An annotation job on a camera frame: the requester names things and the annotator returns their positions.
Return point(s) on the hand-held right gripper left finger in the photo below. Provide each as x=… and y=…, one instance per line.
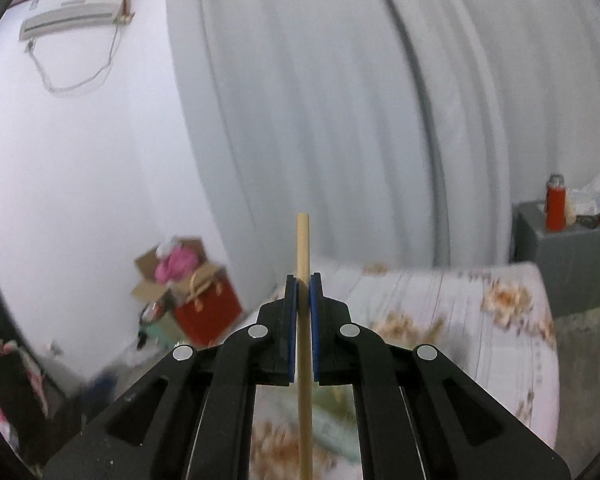
x=280, y=340

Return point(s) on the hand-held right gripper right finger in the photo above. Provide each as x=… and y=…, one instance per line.
x=330, y=340

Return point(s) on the long wooden chopstick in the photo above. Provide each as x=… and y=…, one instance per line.
x=303, y=250

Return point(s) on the green plastic utensil basket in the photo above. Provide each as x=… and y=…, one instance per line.
x=337, y=435

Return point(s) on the red tote bag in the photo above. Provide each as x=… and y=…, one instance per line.
x=207, y=315

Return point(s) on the floral checked tablecloth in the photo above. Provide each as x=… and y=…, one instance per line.
x=430, y=310

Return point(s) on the teal bag on floor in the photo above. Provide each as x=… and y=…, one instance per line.
x=165, y=332

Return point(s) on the pink plastic bag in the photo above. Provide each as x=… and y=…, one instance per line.
x=177, y=262

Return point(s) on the black power plug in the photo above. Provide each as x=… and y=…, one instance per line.
x=142, y=340

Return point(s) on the clear plastic bag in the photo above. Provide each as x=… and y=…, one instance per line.
x=166, y=248

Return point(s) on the cardboard box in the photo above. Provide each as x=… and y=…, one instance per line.
x=147, y=265

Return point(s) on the white curtain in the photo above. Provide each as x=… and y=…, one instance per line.
x=330, y=110

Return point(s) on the grey cabinet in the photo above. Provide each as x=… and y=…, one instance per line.
x=570, y=270

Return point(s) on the red thermos bottle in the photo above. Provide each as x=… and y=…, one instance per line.
x=556, y=207

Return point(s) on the white plastic bag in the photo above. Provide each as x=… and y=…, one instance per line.
x=597, y=192

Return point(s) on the white air conditioner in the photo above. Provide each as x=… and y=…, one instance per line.
x=70, y=15

